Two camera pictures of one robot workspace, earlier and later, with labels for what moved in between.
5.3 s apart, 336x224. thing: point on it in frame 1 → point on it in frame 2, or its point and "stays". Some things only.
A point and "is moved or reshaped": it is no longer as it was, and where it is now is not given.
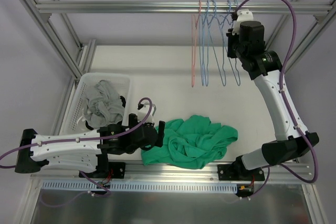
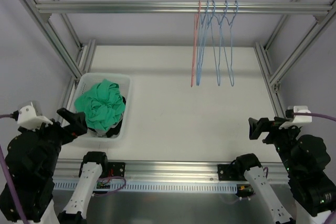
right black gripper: [231, 44] → [266, 129]
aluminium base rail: [138, 172] stays
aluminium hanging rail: [181, 7] stays
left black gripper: [160, 132] → [64, 131]
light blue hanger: [202, 19] is moved or reshaped
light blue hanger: [227, 29] is moved or reshaped
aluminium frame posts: [41, 21] stays
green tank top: [194, 144] → [103, 105]
